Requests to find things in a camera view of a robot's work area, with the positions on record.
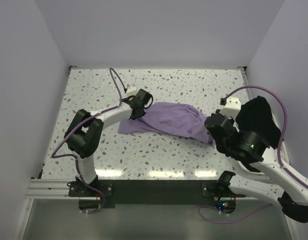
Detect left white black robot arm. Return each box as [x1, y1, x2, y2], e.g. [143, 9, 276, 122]
[64, 89, 154, 196]

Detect purple t shirt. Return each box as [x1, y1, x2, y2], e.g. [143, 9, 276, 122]
[118, 102, 214, 146]

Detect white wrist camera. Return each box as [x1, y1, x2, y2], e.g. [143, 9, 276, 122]
[125, 84, 138, 95]
[219, 96, 242, 120]

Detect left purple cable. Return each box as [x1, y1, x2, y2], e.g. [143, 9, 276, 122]
[50, 67, 131, 186]

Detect black t shirt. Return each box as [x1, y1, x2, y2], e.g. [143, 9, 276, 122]
[236, 96, 281, 149]

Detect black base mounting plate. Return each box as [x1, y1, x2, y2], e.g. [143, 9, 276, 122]
[67, 179, 244, 210]

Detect white laundry basket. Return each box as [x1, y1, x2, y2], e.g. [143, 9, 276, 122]
[233, 109, 292, 181]

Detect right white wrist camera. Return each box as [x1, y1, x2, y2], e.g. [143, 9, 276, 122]
[219, 96, 242, 120]

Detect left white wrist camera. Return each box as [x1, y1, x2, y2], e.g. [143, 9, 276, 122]
[125, 84, 138, 95]

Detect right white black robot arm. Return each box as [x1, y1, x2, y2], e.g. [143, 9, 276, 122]
[204, 113, 308, 223]

